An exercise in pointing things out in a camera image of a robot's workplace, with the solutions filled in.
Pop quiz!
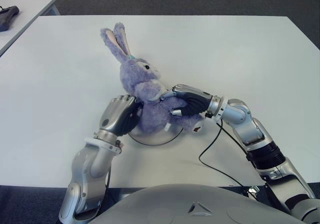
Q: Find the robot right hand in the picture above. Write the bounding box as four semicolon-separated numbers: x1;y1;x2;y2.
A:
159;83;222;117

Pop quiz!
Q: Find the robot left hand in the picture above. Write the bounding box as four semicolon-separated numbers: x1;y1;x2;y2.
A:
98;94;142;137

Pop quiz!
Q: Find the purple plush bunny doll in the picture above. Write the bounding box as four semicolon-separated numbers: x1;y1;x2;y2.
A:
100;22;205;134

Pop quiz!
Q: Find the white plate black rim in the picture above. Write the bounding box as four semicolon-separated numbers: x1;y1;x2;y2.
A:
128;124;185;147

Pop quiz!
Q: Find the grey robot torso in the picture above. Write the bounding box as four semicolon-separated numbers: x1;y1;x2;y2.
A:
88;183;305;224

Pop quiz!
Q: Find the metal table clamp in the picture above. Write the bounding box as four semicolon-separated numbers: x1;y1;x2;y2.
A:
246;185;261;199

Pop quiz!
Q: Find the white side table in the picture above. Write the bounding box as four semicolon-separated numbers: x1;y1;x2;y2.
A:
0;0;60;57

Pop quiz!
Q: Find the black handheld controller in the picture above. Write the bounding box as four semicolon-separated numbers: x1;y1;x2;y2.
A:
0;5;20;32

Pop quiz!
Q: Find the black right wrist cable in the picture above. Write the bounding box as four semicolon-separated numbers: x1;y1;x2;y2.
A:
198;119;251;192

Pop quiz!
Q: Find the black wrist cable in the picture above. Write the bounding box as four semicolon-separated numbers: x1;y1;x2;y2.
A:
198;119;251;192
104;165;113;197

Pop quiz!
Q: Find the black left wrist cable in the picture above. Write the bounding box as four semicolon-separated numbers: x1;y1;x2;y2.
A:
104;165;113;197

